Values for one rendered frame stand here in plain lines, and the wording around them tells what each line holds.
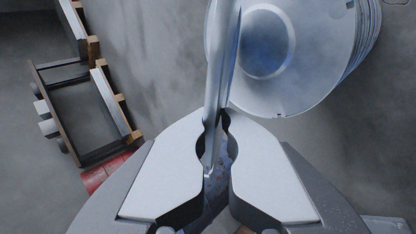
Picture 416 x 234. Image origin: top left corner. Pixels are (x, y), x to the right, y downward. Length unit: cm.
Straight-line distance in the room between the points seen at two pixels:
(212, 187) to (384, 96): 73
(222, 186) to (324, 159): 48
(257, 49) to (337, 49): 13
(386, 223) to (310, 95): 65
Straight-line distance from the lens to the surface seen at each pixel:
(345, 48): 31
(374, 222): 91
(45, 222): 368
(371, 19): 44
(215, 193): 94
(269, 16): 34
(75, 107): 375
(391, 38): 65
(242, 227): 119
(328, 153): 79
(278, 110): 37
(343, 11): 31
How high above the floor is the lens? 64
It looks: 35 degrees down
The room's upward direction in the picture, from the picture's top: 117 degrees counter-clockwise
